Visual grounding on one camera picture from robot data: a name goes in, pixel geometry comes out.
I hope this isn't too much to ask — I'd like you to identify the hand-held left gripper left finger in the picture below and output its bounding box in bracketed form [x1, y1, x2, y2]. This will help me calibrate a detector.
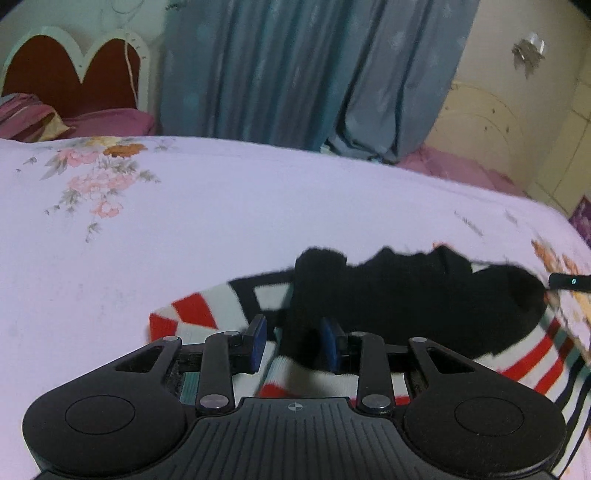
[92, 314, 269, 414]

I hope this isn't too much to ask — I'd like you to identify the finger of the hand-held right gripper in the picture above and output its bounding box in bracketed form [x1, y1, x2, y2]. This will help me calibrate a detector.
[547, 272, 591, 292]

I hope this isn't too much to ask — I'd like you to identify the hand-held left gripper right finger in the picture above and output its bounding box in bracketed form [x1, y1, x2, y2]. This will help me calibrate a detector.
[318, 316, 497, 414]

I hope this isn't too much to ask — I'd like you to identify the purple patterned cloth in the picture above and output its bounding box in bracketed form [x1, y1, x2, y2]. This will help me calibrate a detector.
[569, 196, 591, 241]

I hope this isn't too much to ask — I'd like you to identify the pink floral bed sheet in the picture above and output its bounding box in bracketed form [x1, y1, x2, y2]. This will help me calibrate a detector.
[0, 135, 591, 480]

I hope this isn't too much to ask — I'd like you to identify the cream wardrobe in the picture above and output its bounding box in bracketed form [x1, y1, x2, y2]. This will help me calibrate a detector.
[526, 69, 591, 217]

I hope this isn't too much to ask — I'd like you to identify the pink bed cover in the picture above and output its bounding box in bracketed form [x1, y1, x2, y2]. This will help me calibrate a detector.
[397, 143, 527, 197]

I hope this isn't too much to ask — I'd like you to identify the cream arched headboard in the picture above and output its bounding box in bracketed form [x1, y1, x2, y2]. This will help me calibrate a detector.
[425, 80, 529, 195]

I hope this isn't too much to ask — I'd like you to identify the maroon bed cover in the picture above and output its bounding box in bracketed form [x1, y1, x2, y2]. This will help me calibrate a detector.
[62, 108, 158, 138]

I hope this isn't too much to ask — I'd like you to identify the blue-grey curtain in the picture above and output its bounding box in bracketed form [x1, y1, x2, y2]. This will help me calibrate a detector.
[159, 0, 481, 164]

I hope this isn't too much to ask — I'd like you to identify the striped pillow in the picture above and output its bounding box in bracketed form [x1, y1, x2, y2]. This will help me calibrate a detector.
[0, 92, 77, 141]

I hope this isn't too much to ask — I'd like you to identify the red heart-shaped headboard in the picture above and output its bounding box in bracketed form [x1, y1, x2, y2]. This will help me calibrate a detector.
[0, 25, 151, 116]

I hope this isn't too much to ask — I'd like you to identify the glass wall lamp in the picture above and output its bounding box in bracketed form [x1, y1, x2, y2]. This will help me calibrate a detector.
[512, 31, 546, 70]

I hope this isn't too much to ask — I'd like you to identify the white cable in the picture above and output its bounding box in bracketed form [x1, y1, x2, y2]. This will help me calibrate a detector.
[111, 0, 141, 104]

